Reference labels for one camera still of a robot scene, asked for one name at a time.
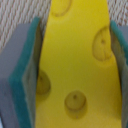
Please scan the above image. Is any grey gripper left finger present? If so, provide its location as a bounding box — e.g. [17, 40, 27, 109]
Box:
[0, 17, 42, 128]

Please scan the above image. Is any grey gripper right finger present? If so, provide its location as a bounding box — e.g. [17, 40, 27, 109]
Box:
[110, 21, 128, 128]

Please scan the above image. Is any yellow toy cheese wedge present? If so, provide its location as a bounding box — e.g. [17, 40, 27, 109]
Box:
[35, 0, 122, 128]

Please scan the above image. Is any beige woven placemat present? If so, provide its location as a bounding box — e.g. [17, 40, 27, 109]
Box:
[0, 0, 128, 52]

